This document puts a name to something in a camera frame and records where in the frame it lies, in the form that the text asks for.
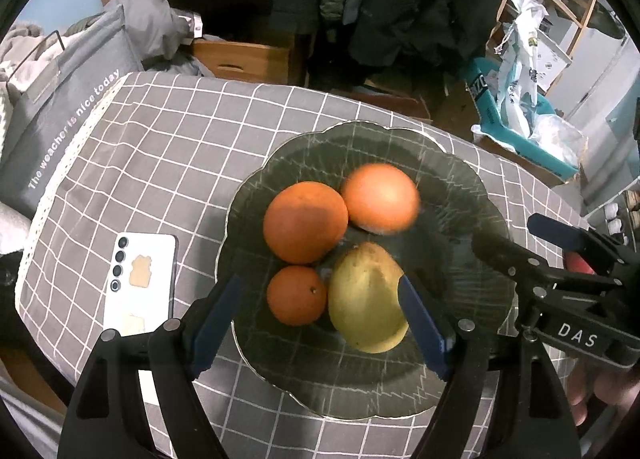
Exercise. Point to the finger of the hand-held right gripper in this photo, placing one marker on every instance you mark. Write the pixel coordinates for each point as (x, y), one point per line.
(555, 231)
(505, 256)

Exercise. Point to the small orange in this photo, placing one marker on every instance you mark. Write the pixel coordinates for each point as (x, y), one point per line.
(296, 295)

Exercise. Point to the small labelled cardboard box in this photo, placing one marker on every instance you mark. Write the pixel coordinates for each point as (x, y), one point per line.
(400, 101)

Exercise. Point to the grey lettered tote bag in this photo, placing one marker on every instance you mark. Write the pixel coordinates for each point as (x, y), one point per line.
(65, 104)

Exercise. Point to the large orange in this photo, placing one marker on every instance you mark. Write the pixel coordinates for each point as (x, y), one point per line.
(305, 221)
(381, 198)

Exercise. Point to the white door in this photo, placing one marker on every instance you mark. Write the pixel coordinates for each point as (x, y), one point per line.
(600, 104)

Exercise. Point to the clear plastic bag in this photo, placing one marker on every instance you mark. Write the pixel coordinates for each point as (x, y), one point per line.
(560, 136)

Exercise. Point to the person's right hand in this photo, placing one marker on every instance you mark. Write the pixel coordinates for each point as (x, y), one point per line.
(595, 391)

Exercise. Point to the yellow green mango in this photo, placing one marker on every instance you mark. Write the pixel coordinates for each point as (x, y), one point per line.
(367, 299)

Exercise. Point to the teal plastic basket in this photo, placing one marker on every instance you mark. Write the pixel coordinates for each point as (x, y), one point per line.
(492, 109)

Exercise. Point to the white smartphone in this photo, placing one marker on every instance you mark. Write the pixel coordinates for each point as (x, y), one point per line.
(142, 279)

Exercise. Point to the grey garment pile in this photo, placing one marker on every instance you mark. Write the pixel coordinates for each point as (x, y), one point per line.
(145, 24)

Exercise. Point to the large cardboard box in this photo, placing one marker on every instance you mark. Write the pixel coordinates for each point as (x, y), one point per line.
(547, 179)

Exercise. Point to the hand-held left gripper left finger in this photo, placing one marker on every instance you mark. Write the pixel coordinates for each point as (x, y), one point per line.
(217, 324)

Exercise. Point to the black metal pan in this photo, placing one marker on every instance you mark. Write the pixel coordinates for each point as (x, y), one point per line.
(607, 21)

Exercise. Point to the wooden drawer box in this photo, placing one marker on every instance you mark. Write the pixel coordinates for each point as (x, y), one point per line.
(245, 61)

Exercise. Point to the white printed carton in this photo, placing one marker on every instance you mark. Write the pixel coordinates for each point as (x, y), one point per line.
(552, 61)

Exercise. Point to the grey checked tablecloth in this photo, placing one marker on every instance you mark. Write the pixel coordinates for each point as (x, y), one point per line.
(175, 164)

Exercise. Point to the dark glass scalloped bowl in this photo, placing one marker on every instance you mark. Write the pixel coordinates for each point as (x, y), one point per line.
(325, 154)

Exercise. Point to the pink red apple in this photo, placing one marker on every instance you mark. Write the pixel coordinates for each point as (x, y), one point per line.
(577, 263)

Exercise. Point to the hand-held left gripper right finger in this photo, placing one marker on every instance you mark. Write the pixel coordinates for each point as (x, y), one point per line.
(425, 324)

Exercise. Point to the black hooded coat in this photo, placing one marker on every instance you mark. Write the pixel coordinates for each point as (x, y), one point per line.
(425, 4)

